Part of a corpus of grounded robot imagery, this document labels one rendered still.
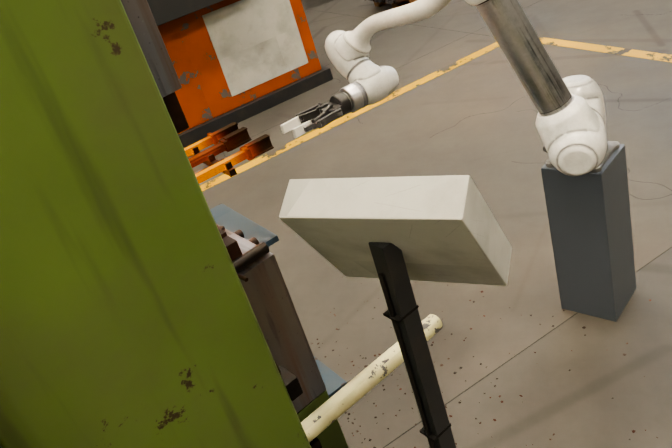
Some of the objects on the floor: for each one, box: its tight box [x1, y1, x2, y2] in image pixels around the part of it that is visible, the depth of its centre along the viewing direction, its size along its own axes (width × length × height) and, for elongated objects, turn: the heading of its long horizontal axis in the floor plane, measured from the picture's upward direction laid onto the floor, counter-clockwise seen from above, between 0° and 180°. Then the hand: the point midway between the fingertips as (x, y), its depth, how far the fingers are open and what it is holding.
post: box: [369, 242, 456, 448], centre depth 142 cm, size 4×4×108 cm
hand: (295, 127), depth 210 cm, fingers open, 7 cm apart
